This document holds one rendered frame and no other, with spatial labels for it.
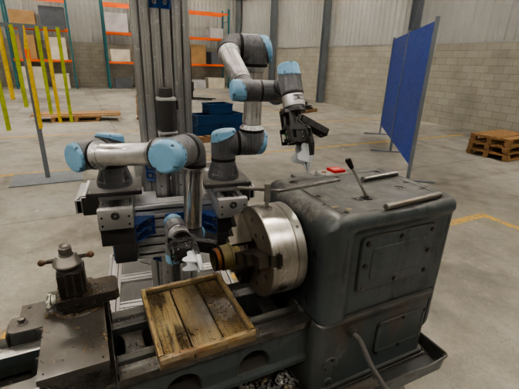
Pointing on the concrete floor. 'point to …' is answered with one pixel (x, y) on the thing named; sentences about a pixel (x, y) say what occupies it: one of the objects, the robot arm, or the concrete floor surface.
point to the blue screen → (408, 90)
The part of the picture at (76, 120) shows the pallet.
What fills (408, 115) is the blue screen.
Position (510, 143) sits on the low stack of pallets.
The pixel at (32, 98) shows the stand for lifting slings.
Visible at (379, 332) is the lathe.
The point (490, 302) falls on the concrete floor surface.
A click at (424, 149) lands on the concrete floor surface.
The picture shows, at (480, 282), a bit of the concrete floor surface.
